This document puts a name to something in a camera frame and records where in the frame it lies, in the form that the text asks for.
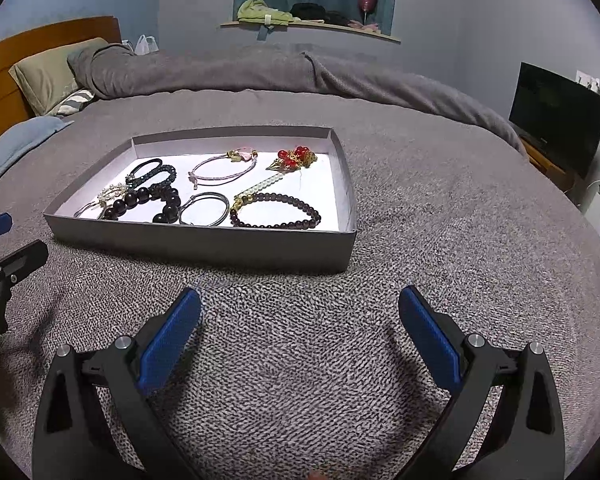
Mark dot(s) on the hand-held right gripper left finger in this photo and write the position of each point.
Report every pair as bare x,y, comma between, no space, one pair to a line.
170,345

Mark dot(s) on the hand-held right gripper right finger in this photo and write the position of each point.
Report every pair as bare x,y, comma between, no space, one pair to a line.
432,340

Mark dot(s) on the grey cardboard box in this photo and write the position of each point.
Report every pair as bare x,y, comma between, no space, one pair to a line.
205,252

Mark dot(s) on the pearl hair ornament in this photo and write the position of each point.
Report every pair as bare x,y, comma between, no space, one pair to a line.
111,191

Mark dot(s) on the silver bangle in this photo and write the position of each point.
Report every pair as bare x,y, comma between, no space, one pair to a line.
202,194

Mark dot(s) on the red bead gold ornament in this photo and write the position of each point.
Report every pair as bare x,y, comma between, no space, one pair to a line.
286,155

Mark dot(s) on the light blue blanket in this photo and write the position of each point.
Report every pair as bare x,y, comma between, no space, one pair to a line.
10,150

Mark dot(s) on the grey knit blanket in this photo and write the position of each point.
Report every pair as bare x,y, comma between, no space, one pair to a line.
430,200

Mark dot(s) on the striped pillow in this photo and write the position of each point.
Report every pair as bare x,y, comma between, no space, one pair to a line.
72,100

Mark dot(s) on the olive green pillow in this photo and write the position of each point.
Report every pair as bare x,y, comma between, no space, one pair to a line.
45,75

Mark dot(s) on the wooden headboard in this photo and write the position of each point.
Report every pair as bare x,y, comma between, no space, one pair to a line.
10,60

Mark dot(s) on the wooden television stand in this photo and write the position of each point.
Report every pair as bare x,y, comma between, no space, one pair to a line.
545,162

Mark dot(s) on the white plastic bag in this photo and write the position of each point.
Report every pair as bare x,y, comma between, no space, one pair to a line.
145,46

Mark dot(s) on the black television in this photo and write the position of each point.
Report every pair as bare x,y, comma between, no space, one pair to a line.
555,110

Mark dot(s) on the grey rolled duvet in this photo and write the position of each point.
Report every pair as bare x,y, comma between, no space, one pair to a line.
230,72

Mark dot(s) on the wooden window shelf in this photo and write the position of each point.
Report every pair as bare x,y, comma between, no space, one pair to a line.
330,28

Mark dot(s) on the white shelf clip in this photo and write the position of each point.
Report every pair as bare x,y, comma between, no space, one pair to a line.
266,22

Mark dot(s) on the green cloth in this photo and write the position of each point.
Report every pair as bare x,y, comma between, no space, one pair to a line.
260,10

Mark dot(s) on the black cloth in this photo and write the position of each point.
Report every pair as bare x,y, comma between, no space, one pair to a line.
315,12

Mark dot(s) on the white wall hook rack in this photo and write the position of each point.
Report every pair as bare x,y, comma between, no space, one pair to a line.
595,85

